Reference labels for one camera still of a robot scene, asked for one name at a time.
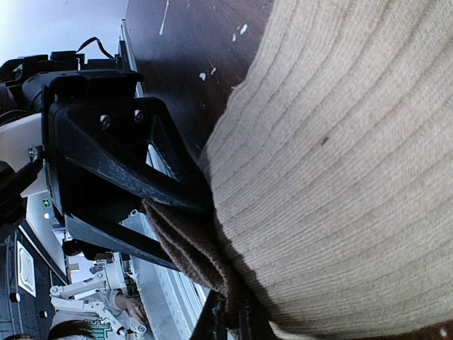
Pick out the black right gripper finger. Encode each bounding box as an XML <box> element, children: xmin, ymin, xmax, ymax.
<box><xmin>42</xmin><ymin>69</ymin><xmax>212</xmax><ymax>214</ymax></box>
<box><xmin>64</xmin><ymin>213</ymin><xmax>177</xmax><ymax>271</ymax></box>

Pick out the tan ribbed sock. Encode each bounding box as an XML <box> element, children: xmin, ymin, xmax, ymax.
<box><xmin>142</xmin><ymin>0</ymin><xmax>453</xmax><ymax>340</ymax></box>

